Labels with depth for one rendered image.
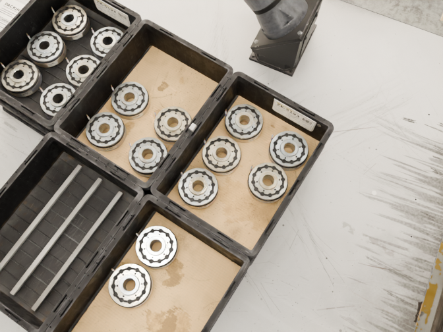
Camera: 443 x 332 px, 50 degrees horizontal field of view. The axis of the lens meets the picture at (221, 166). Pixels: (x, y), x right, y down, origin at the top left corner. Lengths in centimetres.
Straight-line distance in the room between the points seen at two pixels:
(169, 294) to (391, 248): 63
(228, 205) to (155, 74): 44
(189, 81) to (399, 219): 72
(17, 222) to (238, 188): 58
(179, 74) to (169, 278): 57
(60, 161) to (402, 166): 98
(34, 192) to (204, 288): 51
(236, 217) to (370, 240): 40
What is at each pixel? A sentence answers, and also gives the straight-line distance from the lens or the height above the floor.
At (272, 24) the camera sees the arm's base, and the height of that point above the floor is 88.
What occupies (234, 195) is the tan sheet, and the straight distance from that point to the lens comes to 123.
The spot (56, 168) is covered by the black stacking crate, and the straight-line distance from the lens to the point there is 133.
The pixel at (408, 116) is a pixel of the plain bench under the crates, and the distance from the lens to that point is 156.
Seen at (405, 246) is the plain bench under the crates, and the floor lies 70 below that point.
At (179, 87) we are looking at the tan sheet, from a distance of 136.
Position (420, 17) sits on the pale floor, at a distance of 271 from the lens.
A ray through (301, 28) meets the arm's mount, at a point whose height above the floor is 90.
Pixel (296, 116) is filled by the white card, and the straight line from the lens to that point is 125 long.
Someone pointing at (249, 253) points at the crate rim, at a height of 93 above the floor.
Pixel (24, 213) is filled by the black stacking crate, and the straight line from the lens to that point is 132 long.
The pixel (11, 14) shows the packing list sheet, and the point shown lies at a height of 70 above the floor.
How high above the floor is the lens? 202
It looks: 71 degrees down
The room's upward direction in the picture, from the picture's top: straight up
